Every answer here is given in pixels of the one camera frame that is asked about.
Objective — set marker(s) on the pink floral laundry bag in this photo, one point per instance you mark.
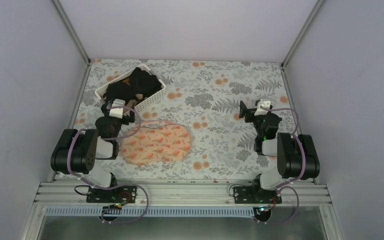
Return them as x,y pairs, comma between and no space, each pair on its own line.
150,144

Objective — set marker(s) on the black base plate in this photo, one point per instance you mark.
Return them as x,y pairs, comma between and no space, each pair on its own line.
123,195
252,195

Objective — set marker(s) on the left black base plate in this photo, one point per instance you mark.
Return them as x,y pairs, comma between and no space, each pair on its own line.
123,195

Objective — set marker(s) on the black bra in basket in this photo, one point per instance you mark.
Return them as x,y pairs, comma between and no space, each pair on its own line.
139,85

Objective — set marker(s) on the floral patterned table mat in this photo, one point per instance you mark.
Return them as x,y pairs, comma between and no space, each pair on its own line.
204,97

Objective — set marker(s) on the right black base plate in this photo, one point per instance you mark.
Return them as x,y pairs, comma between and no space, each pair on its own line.
252,195

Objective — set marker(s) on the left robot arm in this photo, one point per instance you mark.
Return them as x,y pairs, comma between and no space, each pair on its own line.
77,150

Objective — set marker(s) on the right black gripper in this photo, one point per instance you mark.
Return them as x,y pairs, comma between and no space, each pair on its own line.
250,112

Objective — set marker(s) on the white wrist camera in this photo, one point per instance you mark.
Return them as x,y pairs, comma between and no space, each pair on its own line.
116,112
262,107

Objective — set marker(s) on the aluminium front rail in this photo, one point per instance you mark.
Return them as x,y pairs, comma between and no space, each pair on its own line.
182,194

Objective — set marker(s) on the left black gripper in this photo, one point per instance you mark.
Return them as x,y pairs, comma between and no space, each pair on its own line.
127,120

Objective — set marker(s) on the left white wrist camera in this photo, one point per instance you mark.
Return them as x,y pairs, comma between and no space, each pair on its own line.
116,112

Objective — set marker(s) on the grey slotted cable duct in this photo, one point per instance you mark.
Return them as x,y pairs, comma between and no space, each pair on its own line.
152,211

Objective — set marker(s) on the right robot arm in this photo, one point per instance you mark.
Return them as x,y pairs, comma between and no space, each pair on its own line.
295,153

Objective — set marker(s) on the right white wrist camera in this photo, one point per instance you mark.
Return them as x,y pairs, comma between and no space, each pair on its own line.
262,107

